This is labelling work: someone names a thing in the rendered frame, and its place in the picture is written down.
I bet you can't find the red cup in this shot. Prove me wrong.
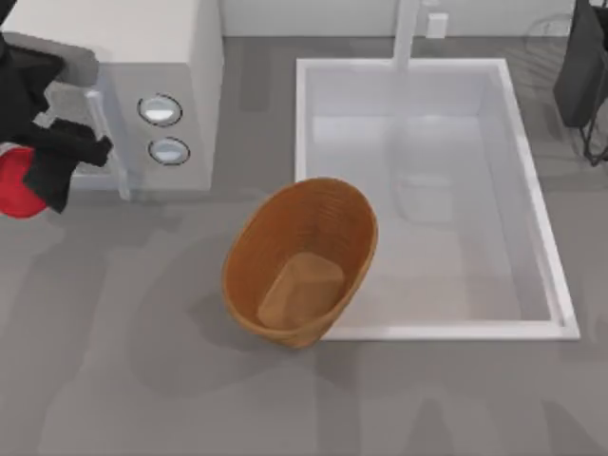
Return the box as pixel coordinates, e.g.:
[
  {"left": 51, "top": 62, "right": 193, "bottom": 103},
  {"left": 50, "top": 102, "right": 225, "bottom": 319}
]
[{"left": 0, "top": 144, "right": 49, "bottom": 220}]

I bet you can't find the large round microwave knob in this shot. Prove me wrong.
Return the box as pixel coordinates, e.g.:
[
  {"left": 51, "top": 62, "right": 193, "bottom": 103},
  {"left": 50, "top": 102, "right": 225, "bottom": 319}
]
[{"left": 137, "top": 92, "right": 183, "bottom": 128}]

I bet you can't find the small round microwave knob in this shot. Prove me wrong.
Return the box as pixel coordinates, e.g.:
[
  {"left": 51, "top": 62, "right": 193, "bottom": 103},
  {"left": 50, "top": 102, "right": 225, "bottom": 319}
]
[{"left": 147, "top": 137, "right": 192, "bottom": 168}]

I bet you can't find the pale microwave oven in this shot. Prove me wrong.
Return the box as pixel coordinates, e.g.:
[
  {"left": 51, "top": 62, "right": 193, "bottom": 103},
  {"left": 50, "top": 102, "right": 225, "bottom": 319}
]
[{"left": 0, "top": 0, "right": 225, "bottom": 200}]

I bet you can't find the brown wicker basket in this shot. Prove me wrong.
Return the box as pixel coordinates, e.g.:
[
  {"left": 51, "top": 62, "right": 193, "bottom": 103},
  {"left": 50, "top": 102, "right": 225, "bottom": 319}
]
[{"left": 220, "top": 177, "right": 380, "bottom": 352}]

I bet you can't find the tall white tap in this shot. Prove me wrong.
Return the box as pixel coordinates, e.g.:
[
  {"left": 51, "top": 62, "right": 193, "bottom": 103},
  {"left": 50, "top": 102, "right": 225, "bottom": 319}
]
[{"left": 390, "top": 0, "right": 441, "bottom": 72}]

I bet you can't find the white sink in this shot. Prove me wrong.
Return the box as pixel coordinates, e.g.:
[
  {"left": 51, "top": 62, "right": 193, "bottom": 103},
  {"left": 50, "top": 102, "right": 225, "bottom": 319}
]
[{"left": 294, "top": 57, "right": 581, "bottom": 343}]

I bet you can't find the pale microwave door handle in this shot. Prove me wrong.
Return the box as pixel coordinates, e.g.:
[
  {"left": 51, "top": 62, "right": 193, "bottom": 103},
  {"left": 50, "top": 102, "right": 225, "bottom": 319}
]
[{"left": 84, "top": 89, "right": 132, "bottom": 201}]

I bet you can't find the small white wall plate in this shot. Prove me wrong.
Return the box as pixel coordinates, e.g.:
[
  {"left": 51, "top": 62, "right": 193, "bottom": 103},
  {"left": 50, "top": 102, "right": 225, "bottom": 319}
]
[{"left": 427, "top": 12, "right": 449, "bottom": 40}]

